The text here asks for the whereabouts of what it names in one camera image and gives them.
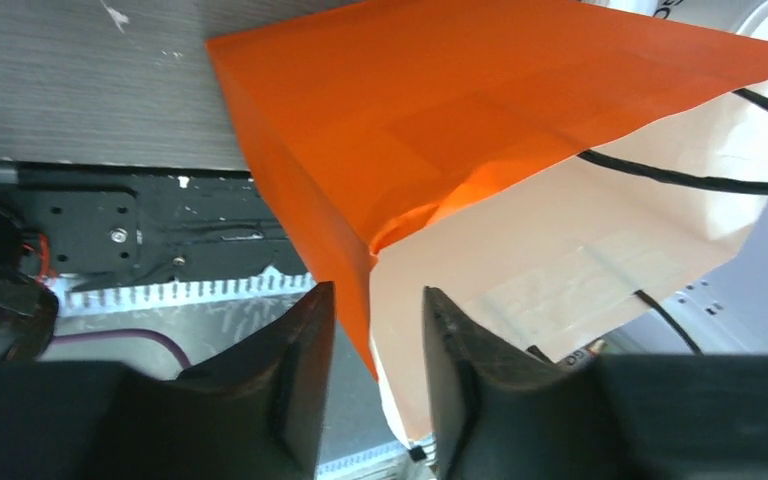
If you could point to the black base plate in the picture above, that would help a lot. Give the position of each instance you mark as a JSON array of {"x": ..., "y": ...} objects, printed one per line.
[{"x": 123, "y": 226}]

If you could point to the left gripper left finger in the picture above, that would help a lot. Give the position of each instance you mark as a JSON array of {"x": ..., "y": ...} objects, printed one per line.
[{"x": 254, "y": 411}]

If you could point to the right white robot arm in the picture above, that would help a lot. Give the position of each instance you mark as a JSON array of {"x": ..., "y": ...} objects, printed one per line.
[{"x": 697, "y": 309}]

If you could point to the orange paper bag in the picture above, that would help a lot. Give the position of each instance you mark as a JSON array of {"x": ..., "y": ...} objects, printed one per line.
[{"x": 406, "y": 144}]

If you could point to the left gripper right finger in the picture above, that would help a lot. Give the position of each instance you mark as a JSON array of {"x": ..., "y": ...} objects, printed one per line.
[{"x": 500, "y": 413}]

